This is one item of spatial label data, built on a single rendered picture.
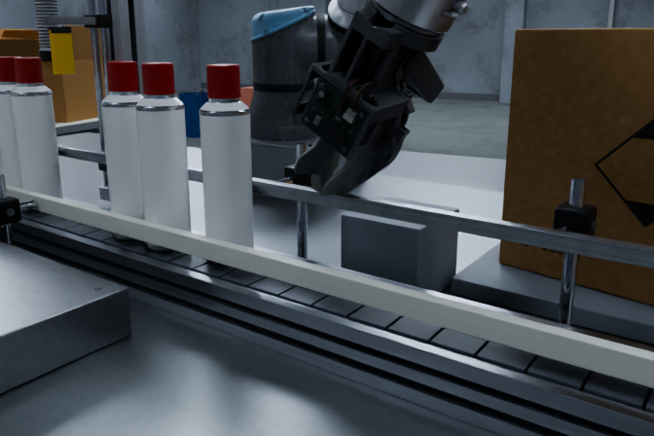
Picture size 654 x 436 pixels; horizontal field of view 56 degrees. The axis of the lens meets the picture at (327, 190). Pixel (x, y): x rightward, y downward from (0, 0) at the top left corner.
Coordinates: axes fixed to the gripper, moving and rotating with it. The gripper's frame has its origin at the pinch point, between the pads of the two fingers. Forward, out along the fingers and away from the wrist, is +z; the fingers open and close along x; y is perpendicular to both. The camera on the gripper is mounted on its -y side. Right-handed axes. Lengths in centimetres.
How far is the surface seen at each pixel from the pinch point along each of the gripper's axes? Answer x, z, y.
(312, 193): -0.4, -0.1, 2.1
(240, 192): -6.1, 3.3, 5.4
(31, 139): -38.7, 20.1, 6.0
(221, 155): -9.1, 0.4, 6.6
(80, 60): -164, 98, -101
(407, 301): 14.7, -3.8, 10.2
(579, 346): 25.8, -10.5, 10.3
